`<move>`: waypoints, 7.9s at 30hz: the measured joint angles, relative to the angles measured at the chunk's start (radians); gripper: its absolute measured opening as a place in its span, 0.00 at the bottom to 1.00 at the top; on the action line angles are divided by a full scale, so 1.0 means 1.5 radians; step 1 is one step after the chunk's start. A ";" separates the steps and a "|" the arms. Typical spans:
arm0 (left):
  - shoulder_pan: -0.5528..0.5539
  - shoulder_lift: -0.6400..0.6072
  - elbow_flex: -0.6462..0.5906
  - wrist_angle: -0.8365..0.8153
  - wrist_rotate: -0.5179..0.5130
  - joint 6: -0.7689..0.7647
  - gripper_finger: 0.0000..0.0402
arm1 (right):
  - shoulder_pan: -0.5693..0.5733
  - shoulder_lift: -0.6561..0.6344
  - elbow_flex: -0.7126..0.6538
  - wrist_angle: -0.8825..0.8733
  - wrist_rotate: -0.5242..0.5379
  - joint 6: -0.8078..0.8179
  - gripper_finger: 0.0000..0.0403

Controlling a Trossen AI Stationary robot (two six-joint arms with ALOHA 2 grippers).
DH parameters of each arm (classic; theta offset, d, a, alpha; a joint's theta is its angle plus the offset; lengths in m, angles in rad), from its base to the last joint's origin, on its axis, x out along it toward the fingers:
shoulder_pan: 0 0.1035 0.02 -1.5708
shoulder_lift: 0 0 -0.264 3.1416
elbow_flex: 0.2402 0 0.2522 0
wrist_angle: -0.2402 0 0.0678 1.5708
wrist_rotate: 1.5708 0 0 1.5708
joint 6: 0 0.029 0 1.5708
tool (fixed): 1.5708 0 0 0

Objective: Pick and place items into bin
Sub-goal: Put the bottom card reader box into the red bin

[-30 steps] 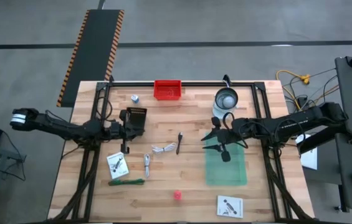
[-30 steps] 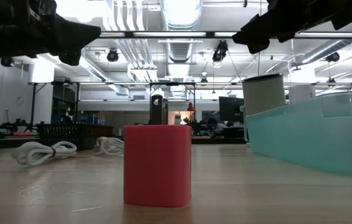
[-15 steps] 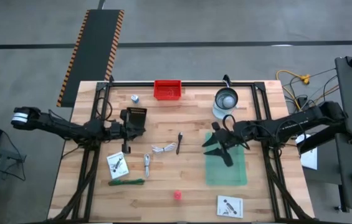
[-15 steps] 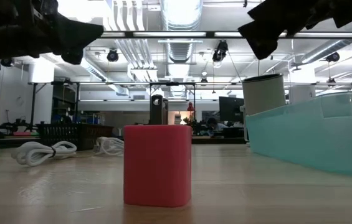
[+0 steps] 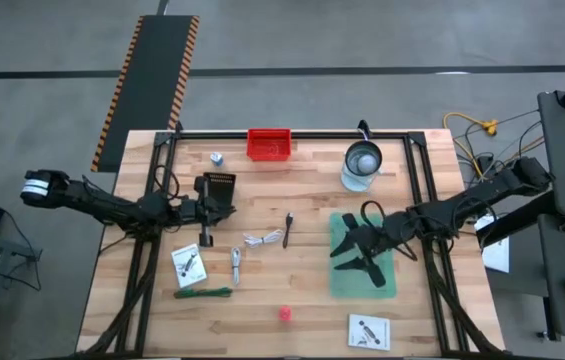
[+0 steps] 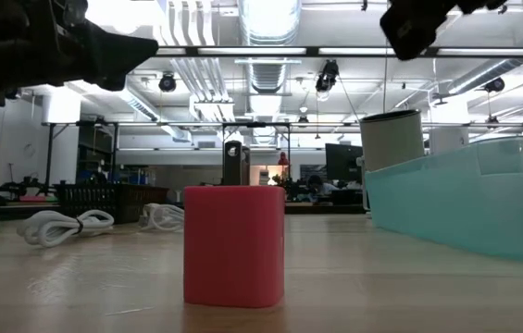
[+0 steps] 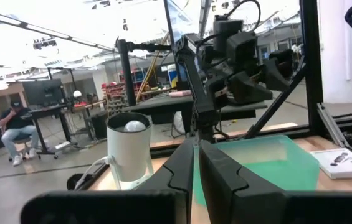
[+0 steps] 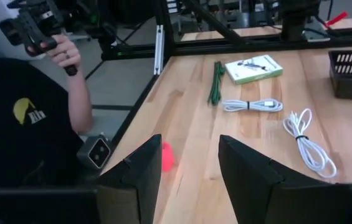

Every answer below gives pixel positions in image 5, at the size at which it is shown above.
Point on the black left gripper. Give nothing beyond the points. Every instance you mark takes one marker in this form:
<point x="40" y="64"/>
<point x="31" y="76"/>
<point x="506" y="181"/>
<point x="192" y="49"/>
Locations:
<point x="206" y="220"/>

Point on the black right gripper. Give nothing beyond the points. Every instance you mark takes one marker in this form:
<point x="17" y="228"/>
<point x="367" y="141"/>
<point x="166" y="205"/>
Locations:
<point x="387" y="237"/>

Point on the small blue white item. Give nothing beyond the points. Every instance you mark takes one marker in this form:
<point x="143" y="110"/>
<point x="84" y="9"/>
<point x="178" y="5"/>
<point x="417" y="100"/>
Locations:
<point x="217" y="159"/>

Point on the white printed leaflet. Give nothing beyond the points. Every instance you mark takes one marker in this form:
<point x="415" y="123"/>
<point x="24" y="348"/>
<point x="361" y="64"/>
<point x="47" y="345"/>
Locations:
<point x="369" y="331"/>
<point x="189" y="265"/>

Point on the small pink red cube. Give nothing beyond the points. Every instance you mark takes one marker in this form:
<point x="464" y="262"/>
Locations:
<point x="285" y="313"/>

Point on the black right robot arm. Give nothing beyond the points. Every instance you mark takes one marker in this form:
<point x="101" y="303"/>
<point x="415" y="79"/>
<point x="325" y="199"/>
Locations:
<point x="487" y="192"/>

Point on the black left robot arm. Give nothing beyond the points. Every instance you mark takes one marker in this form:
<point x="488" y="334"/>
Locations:
<point x="87" y="197"/>

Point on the teal translucent plastic bin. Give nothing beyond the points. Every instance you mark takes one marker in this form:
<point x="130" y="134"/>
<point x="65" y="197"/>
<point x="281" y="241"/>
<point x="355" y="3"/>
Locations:
<point x="352" y="287"/>

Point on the red plastic bin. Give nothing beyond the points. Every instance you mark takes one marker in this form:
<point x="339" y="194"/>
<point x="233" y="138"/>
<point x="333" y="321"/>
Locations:
<point x="269" y="147"/>

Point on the black slotted plastic basket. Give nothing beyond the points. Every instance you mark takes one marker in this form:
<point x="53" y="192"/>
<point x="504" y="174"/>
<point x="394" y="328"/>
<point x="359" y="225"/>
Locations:
<point x="222" y="187"/>

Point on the white ball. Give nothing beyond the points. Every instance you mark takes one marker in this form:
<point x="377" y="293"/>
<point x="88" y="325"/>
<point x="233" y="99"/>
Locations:
<point x="367" y="162"/>

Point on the black clamp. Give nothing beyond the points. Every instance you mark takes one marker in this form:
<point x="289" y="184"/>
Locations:
<point x="363" y="129"/>

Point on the white paper sheet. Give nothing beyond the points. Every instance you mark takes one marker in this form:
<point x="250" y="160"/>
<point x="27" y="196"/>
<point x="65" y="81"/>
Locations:
<point x="497" y="255"/>

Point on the black yellow-striped floor mat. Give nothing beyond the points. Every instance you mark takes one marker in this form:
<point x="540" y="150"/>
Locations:
<point x="157" y="75"/>

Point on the black power adapter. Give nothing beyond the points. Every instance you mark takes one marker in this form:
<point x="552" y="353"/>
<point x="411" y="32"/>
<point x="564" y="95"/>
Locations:
<point x="485" y="162"/>

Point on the black aluminium table frame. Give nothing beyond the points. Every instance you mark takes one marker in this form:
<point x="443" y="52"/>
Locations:
<point x="322" y="135"/>

